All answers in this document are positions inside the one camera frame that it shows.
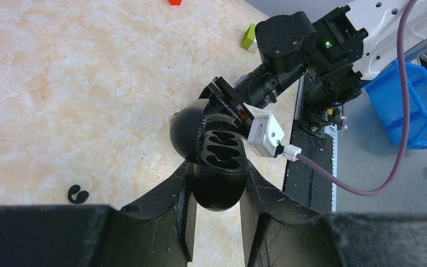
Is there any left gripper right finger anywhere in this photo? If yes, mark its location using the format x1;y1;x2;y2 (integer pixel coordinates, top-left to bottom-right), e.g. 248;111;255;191
240;164;427;266

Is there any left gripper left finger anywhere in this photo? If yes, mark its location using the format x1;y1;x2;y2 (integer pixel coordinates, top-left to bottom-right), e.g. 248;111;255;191
0;162;196;266

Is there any red block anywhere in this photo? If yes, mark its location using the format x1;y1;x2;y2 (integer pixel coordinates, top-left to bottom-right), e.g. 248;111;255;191
168;0;182;6

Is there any blue plastic bin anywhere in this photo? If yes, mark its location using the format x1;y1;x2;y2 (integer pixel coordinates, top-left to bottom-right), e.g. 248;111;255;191
364;58;427;150

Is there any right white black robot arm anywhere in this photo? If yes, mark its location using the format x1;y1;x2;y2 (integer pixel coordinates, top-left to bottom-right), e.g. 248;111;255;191
201;1;427;134

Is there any black earbud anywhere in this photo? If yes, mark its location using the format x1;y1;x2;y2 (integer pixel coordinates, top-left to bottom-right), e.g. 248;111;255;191
67;185;90;205

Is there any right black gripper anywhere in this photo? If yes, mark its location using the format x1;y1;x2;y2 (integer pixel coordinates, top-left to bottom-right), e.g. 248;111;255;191
198;77;254;128

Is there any black earbud charging case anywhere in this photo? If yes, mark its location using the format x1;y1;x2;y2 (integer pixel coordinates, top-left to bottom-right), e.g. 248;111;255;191
170;99;249;212

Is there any white perforated cable duct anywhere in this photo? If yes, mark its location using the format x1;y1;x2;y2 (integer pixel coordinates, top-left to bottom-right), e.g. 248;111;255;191
325;125;338;212

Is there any green white toy brick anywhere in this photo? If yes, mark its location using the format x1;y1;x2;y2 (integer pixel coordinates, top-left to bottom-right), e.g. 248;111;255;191
241;23;258;54

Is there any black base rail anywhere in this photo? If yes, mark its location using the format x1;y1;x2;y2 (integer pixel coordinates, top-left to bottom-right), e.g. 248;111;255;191
282;74;332;213

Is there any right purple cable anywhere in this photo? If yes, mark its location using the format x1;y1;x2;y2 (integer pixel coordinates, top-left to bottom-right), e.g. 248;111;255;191
282;0;419;197

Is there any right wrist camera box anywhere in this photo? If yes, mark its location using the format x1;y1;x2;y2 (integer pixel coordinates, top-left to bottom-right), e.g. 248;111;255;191
245;104;285;157

